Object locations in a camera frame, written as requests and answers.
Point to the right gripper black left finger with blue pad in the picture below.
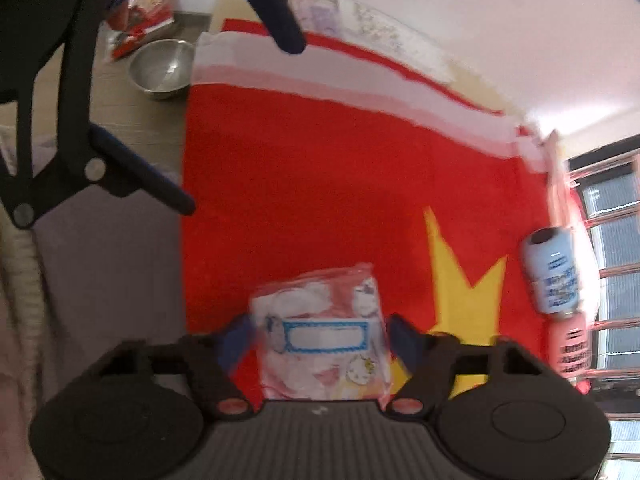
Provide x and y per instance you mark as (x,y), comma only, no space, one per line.
(206,362)

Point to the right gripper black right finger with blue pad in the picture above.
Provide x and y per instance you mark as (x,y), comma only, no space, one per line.
(434,362)

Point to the clear plastic sticker cup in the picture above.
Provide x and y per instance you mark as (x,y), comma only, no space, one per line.
(322,337)

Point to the pink printed cup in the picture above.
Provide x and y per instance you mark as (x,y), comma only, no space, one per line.
(569,348)

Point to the blue printed cup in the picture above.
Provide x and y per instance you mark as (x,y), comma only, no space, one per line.
(549,263)

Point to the red snack bag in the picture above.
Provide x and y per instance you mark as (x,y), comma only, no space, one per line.
(134,23)

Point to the steel bowl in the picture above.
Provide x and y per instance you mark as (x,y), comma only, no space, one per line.
(163,68)

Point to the red flag yellow stars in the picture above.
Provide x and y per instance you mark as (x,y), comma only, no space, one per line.
(360,199)

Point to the steel window railing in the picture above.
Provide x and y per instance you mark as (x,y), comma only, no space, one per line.
(606,194)

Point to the black framed window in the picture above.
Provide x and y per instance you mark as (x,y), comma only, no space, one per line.
(620,401)

